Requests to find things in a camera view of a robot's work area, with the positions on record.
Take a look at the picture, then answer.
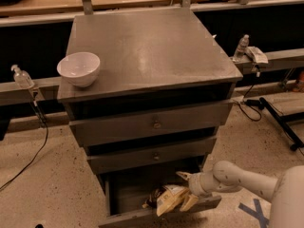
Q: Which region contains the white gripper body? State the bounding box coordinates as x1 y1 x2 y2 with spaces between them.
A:
188 171 220 197

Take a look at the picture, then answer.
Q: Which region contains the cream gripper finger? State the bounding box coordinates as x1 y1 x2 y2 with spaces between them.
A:
176 171 191 181
180 194 199 212

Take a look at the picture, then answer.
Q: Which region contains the brown sea salt chip bag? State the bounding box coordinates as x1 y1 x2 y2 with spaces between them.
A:
142 184 189 217

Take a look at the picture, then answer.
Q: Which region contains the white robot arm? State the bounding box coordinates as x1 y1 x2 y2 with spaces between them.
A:
177 161 304 228

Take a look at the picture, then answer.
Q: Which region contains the open bottom grey drawer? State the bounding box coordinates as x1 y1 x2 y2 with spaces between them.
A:
99 159 221 228

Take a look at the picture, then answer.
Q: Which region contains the middle grey drawer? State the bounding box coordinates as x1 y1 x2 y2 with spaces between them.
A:
87 136 217 175

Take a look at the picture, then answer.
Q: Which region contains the top grey drawer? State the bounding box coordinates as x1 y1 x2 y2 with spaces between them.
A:
69 100 232 146

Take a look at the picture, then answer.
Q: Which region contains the grey wooden drawer cabinet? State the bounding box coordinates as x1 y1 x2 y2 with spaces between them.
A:
56 7 243 228

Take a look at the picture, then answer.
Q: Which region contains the blue tape cross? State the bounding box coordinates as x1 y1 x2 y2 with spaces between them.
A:
238 199 270 228

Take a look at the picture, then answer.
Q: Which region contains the black metal stand leg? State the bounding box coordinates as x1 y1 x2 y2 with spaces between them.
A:
259 97 304 151

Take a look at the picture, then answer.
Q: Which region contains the clear plastic water bottle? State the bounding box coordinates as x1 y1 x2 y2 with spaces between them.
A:
233 34 249 62

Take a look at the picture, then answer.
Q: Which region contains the crumpled white paper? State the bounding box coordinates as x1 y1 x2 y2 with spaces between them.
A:
246 47 268 64

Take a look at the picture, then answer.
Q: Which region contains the white ceramic bowl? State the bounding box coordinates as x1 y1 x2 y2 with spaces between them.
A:
57 52 101 87

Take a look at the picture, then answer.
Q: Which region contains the clear hand sanitizer bottle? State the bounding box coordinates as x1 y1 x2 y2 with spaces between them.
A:
10 65 34 89

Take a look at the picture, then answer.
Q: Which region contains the black power adapter cable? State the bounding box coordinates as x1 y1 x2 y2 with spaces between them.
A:
237 65 265 123

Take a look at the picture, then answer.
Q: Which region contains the grey metal rail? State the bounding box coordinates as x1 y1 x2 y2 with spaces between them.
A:
0 77 61 106

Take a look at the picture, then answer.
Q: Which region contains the black floor cable left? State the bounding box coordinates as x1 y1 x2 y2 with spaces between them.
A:
0 102 49 192

